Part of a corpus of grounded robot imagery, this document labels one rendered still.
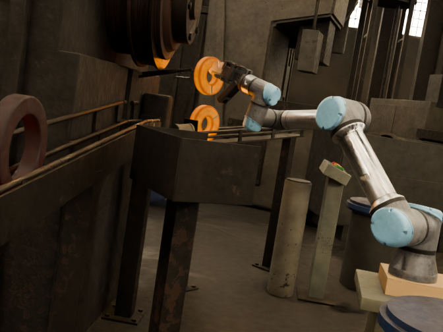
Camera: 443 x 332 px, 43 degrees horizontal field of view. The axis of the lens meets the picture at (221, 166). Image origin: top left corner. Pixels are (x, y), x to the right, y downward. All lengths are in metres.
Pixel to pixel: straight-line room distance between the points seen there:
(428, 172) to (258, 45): 1.61
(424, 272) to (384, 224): 0.22
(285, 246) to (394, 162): 1.64
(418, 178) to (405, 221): 2.35
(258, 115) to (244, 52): 2.45
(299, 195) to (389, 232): 0.80
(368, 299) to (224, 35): 3.21
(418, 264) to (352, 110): 0.52
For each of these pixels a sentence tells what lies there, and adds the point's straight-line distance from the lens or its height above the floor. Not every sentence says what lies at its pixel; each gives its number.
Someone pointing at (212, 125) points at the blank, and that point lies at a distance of 2.37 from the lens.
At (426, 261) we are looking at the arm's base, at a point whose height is 0.42.
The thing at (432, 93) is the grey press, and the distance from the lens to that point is 5.63.
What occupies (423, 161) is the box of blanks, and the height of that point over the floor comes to 0.61.
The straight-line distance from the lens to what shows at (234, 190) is 1.27.
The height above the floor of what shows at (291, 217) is 0.36.
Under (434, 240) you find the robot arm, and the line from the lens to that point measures 1.88.
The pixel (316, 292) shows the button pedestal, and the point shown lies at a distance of 2.61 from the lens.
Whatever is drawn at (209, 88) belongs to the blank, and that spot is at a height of 0.85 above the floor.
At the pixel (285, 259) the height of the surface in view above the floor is 0.17.
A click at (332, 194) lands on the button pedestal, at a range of 2.52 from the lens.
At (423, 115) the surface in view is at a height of 0.96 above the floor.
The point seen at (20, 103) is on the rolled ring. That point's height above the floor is 0.75.
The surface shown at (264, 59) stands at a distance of 4.53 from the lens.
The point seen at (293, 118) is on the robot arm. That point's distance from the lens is 2.18.
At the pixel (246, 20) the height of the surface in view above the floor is 1.47.
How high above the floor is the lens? 0.81
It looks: 6 degrees down
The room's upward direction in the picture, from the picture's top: 9 degrees clockwise
